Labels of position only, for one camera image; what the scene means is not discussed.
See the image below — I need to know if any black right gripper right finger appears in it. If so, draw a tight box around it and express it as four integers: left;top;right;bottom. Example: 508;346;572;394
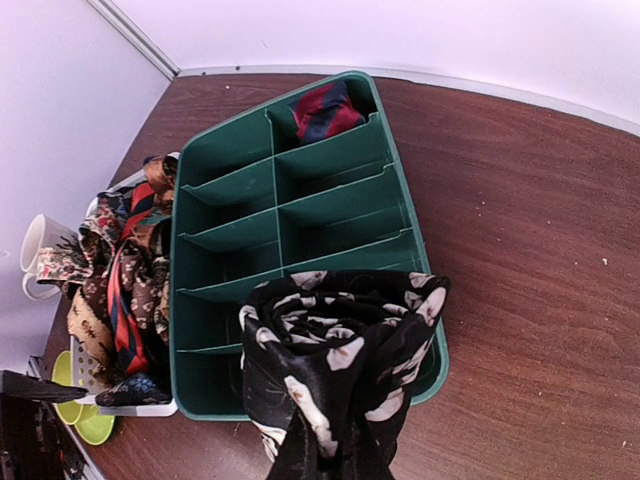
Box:
344;401;395;479

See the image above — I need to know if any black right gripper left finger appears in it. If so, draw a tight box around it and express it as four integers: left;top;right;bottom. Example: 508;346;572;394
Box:
267;409;319;480

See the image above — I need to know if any black white floral tie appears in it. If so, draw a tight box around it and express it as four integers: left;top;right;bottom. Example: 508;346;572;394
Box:
238;270;451;463

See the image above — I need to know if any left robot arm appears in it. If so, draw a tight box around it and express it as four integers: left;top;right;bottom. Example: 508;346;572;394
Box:
1;370;86;479

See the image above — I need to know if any orange navy striped tie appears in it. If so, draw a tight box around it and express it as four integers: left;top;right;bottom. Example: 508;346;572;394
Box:
107;182;155;377

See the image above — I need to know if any green plate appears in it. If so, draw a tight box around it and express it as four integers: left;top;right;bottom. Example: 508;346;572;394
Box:
74;405;116;446

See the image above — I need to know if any white plastic basket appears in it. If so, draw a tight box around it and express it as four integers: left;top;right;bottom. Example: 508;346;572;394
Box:
69;164;180;419

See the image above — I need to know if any green bowl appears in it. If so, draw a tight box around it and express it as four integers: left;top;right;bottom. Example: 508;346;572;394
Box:
51;350;82;425

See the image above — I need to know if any tan black patterned tie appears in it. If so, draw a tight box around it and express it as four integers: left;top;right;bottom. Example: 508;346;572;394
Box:
67;279;171;386

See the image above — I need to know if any green divided organizer tray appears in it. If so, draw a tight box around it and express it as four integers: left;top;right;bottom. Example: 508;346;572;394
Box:
169;71;430;422

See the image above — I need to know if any white ceramic mug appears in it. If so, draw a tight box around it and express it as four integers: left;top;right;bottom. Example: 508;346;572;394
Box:
20;214;77;301

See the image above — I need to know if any red blue rolled tie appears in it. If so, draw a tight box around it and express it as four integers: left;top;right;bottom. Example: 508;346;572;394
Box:
288;80;366;145

